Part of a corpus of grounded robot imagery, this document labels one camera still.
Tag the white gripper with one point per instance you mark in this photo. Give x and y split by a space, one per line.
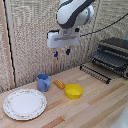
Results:
63 39

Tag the brown bread loaf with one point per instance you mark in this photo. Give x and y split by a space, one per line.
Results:
59 84

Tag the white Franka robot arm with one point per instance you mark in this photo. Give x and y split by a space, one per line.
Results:
71 13

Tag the blue ceramic mug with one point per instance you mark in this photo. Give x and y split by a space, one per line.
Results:
43 82

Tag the yellow plastic bowl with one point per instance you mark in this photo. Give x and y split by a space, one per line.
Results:
73 91

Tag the white patterned-rim plate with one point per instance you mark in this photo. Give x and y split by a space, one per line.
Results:
25 104

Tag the wooden wall post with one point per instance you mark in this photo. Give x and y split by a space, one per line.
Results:
6 43

